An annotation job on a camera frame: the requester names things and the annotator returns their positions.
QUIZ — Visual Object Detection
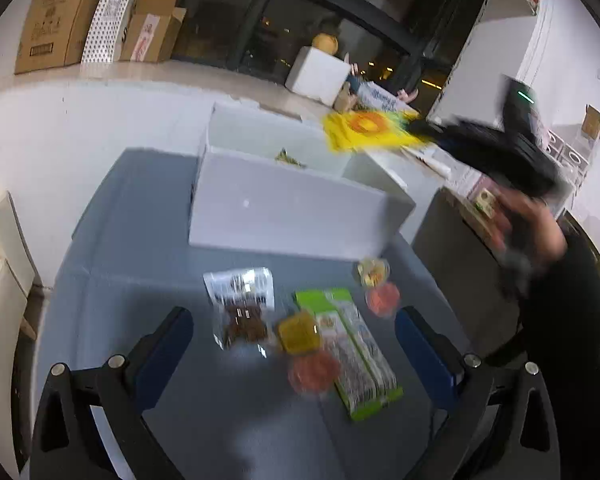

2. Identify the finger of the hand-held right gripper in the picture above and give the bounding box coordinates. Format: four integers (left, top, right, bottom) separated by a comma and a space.
409, 118, 464, 154

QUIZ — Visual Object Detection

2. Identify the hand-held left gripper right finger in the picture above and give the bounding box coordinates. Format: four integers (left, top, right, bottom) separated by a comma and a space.
395, 306, 561, 480

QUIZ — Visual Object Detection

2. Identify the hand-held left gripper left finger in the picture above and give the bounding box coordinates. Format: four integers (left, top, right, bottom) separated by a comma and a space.
30, 306, 195, 480

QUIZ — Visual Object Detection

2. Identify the yellow snack packet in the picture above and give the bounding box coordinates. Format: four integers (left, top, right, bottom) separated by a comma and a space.
322, 110, 431, 153

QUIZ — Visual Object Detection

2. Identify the green snack packet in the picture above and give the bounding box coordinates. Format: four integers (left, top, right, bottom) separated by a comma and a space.
292, 287, 405, 422

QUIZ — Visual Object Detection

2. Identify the red jelly cup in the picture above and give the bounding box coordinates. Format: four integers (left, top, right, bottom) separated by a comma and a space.
365, 281, 401, 318
287, 350, 342, 396

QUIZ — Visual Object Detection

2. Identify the clear brown snack packet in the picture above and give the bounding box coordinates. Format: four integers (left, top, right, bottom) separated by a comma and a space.
202, 266, 276, 351

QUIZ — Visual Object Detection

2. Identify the yellow patterned lid jelly cup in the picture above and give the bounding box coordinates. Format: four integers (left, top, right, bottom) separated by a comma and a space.
355, 257, 392, 288

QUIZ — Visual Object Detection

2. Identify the green seaweed picture packet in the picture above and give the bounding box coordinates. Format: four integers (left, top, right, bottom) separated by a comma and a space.
274, 149, 308, 168

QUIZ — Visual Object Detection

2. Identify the person's right forearm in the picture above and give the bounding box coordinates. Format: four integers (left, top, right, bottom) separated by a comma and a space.
485, 230, 600, 480

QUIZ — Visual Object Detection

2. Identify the person's right hand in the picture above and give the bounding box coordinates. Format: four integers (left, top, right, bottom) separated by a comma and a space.
492, 187, 568, 271

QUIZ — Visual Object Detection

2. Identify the rolled white paper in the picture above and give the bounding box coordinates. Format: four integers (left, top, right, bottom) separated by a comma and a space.
402, 147, 453, 178

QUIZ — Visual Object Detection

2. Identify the yellow green carton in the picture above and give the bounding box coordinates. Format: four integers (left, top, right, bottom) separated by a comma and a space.
472, 187, 498, 218

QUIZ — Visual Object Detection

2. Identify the white shelf rack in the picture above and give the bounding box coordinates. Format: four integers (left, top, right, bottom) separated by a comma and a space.
545, 122, 598, 196

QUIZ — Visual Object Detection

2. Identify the landscape print gift box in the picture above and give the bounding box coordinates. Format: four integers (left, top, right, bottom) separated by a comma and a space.
350, 80, 418, 116

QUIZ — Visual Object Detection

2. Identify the small brown carton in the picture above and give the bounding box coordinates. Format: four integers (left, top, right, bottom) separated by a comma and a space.
581, 104, 600, 141

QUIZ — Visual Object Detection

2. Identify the brown cabinet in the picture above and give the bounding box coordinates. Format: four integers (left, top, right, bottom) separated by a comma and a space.
411, 185, 536, 358

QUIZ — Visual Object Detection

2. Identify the white foam box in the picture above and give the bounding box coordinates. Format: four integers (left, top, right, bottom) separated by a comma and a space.
285, 46, 353, 107

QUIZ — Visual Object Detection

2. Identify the cream sofa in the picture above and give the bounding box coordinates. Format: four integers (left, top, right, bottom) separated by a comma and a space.
0, 190, 46, 476

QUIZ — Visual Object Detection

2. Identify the black framed window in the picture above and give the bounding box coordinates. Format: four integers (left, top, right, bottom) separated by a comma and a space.
165, 0, 496, 96

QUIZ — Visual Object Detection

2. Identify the small open cardboard box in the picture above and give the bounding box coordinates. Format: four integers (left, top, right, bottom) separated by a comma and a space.
119, 0, 187, 63

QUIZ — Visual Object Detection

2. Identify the white dotted paper bag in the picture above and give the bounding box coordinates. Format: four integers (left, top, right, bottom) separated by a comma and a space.
81, 0, 148, 64

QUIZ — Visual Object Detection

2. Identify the large cardboard box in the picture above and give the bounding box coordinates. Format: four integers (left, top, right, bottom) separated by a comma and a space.
14, 0, 116, 75

